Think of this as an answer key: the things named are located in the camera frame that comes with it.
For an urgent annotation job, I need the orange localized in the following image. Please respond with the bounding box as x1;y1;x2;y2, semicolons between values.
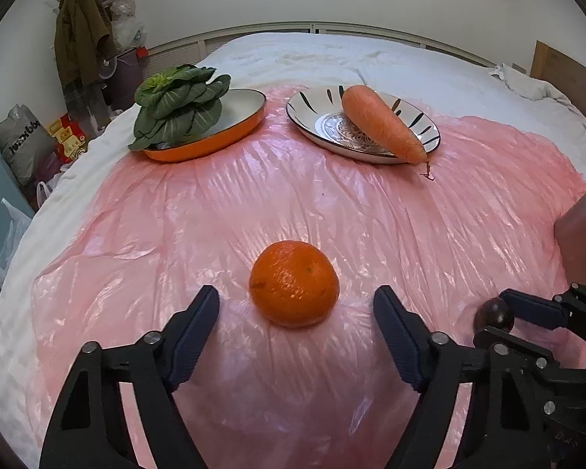
249;240;339;329

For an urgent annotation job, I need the grey printed bag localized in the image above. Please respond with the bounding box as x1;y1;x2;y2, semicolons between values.
0;104;57;187

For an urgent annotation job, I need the clear plastic bags bundle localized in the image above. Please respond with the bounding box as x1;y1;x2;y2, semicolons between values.
109;0;148;52

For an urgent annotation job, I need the wooden headboard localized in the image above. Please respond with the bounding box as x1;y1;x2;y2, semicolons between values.
531;40;586;111

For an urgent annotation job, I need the carrot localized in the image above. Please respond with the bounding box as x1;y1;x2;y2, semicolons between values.
341;85;436;182

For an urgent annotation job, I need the black striped white plate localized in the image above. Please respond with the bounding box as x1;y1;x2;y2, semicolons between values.
286;85;443;165

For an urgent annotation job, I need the orange rimmed plate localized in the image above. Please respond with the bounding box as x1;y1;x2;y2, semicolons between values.
141;88;268;164

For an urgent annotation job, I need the crumpled white duvet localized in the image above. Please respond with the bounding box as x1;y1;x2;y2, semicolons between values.
488;63;586;134

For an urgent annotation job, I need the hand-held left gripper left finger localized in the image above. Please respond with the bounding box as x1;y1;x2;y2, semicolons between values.
38;284;221;469

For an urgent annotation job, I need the white plastic bag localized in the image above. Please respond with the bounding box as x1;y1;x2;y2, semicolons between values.
36;176;63;207
0;198;31;285

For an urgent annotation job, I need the green bok choy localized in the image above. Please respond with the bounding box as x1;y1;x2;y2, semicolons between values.
128;63;232;152

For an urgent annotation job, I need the olive green coat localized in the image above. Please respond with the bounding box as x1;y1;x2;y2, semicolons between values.
54;0;119;90

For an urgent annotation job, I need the purple bin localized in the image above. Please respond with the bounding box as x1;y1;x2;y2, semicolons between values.
109;51;145;111

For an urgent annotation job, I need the dark red date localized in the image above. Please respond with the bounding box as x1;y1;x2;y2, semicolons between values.
473;297;515;334

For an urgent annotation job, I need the pink plastic sheet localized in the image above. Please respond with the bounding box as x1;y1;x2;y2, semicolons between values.
24;83;586;469

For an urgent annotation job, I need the white bed sheet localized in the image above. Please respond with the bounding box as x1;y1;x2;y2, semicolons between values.
0;32;586;469

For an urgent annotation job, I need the red and yellow box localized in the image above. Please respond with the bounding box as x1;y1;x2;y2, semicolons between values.
46;113;87;162

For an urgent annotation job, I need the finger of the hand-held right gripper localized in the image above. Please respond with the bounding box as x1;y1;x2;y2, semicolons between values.
499;283;586;349
473;328;586;388

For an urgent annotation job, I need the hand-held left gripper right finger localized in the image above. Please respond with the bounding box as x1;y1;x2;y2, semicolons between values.
373;285;552;469

